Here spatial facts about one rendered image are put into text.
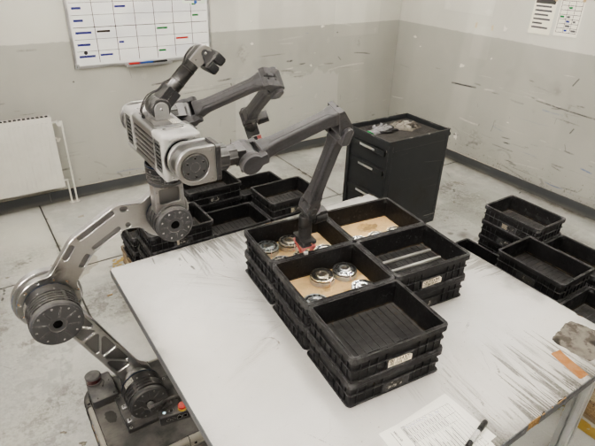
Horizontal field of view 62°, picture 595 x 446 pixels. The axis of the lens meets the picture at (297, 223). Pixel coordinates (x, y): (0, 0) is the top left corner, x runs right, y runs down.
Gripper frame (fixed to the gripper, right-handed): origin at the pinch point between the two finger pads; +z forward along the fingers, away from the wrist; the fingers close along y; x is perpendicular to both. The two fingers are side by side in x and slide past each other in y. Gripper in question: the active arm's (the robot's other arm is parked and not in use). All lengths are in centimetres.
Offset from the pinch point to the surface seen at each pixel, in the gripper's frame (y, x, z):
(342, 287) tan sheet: -23.0, -6.1, 3.9
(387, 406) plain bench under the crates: -73, 5, 17
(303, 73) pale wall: 316, -161, 4
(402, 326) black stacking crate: -53, -14, 4
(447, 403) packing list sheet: -80, -15, 16
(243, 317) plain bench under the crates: -9.4, 32.3, 17.0
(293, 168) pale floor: 269, -129, 89
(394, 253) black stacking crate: -10.5, -41.4, 4.3
